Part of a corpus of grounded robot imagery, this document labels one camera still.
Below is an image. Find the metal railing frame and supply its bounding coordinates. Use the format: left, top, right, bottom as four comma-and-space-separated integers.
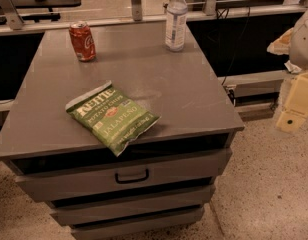
0, 0, 308, 37

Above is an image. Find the green jalapeno chips bag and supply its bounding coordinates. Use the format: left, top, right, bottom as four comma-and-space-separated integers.
65, 81, 160, 157

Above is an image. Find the red coke can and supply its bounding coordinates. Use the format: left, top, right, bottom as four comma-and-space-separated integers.
69, 21, 96, 62

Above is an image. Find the black drawer handle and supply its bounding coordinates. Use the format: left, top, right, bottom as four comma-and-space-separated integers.
114, 169, 149, 185

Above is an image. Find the clear plastic water bottle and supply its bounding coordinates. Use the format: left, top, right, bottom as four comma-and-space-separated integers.
165, 0, 188, 51

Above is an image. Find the grey drawer cabinet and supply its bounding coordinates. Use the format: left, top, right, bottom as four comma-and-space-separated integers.
0, 22, 243, 240

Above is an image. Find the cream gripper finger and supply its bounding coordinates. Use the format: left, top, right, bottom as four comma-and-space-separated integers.
276, 111, 305, 132

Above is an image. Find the white packet on ledge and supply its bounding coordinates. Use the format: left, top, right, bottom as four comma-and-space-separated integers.
285, 61, 302, 74

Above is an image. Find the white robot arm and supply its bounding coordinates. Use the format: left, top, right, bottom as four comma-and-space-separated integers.
267, 9, 308, 133

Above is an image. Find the dark background table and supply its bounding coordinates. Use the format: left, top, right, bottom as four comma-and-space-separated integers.
11, 0, 81, 22

